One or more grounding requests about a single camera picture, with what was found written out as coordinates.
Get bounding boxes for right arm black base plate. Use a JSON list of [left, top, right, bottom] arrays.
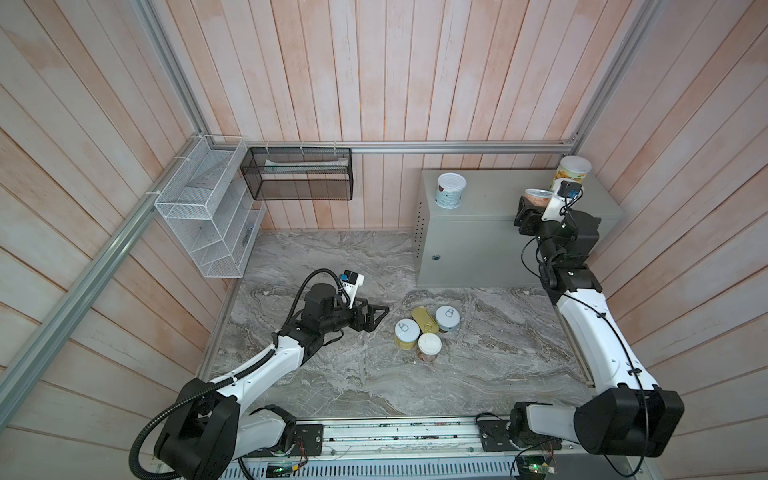
[[476, 417, 562, 452]]

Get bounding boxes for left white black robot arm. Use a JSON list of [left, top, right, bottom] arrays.
[[129, 278, 390, 479]]

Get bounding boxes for horizontal aluminium wall rail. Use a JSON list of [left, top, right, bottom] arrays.
[[214, 137, 574, 155]]

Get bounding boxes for grey metal cabinet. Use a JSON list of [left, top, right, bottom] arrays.
[[413, 168, 626, 289]]

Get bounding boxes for orange yellow label can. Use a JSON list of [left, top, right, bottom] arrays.
[[552, 155, 592, 184]]

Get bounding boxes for yellow can lying down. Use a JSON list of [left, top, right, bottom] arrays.
[[411, 306, 440, 334]]

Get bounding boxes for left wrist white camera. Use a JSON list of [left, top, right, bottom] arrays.
[[340, 270, 365, 309]]

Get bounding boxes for brown label can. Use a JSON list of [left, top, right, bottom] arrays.
[[523, 188, 553, 208]]

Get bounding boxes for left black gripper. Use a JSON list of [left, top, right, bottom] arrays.
[[320, 295, 389, 333]]

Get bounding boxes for black corrugated cable conduit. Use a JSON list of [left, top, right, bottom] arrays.
[[128, 268, 344, 480]]

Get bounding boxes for small brown white-lid can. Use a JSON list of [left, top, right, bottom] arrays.
[[417, 333, 442, 362]]

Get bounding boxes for white wire mesh shelf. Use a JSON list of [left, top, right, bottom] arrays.
[[155, 135, 266, 279]]

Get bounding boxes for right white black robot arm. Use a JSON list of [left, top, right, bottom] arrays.
[[509, 198, 685, 458]]

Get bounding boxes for yellow label can upright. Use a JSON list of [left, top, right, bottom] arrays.
[[394, 319, 421, 350]]

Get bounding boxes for left aluminium frame rail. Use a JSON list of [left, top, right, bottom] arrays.
[[1, 133, 203, 429]]

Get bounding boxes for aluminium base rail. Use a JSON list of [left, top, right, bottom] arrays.
[[149, 415, 652, 466]]

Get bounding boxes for black mesh wall basket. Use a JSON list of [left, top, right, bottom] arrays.
[[240, 146, 354, 201]]

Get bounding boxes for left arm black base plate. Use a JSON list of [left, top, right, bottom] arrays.
[[263, 423, 324, 457]]

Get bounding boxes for blue label can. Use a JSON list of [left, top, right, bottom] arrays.
[[435, 305, 461, 332]]

